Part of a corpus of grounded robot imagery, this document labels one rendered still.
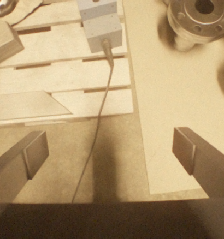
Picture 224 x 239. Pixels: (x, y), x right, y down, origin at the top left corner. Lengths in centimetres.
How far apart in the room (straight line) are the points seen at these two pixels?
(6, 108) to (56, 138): 26
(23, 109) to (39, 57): 25
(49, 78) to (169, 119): 58
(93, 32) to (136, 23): 38
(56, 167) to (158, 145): 50
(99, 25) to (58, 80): 28
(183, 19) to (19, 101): 72
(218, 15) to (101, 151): 74
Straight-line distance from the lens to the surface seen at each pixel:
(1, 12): 100
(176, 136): 16
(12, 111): 80
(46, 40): 88
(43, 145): 16
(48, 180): 91
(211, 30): 78
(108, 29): 70
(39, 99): 76
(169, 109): 86
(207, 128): 91
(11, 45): 86
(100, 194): 86
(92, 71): 75
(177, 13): 78
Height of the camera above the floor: 82
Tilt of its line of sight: 82 degrees down
